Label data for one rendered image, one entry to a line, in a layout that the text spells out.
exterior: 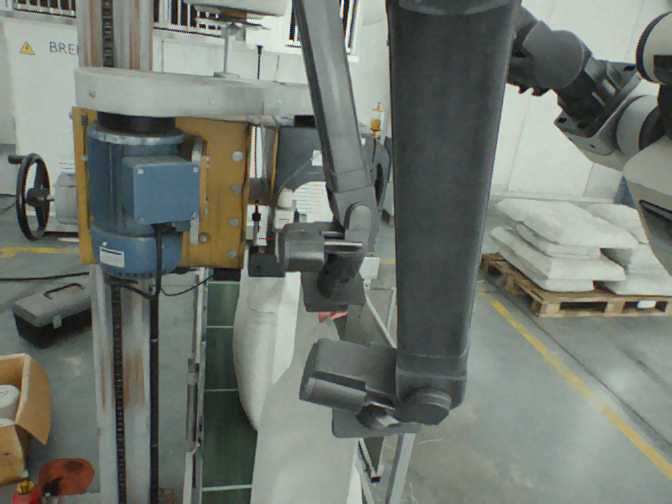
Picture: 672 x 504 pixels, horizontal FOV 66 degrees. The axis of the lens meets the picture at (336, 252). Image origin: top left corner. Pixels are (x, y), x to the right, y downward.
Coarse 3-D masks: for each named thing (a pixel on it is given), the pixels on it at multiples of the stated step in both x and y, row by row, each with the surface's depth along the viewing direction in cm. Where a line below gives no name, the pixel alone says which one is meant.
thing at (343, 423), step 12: (336, 420) 58; (348, 420) 58; (360, 420) 57; (372, 420) 54; (336, 432) 57; (348, 432) 57; (360, 432) 58; (372, 432) 58; (384, 432) 58; (396, 432) 59; (408, 432) 59
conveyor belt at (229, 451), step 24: (216, 288) 245; (216, 312) 224; (216, 336) 206; (216, 360) 191; (216, 384) 178; (216, 408) 167; (240, 408) 168; (216, 432) 157; (240, 432) 158; (216, 456) 148; (240, 456) 149; (216, 480) 140; (240, 480) 141
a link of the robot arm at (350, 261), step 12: (324, 240) 75; (336, 240) 76; (324, 252) 75; (336, 252) 75; (348, 252) 75; (360, 252) 76; (324, 264) 77; (336, 264) 77; (348, 264) 76; (360, 264) 77; (336, 276) 78; (348, 276) 78
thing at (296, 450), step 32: (288, 384) 106; (288, 416) 98; (320, 416) 89; (256, 448) 111; (288, 448) 93; (320, 448) 86; (352, 448) 68; (256, 480) 109; (288, 480) 87; (320, 480) 82; (352, 480) 87
